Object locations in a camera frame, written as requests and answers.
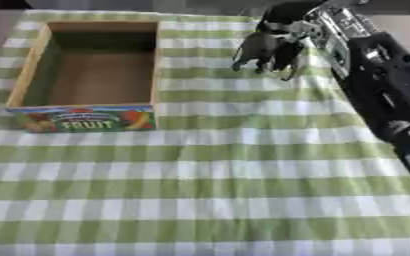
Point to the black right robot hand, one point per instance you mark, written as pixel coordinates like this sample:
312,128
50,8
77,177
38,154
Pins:
267,46

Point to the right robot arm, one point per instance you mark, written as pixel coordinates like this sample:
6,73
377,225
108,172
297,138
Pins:
383,76

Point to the tan cardboard box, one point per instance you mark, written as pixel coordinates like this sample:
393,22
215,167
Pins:
92,75

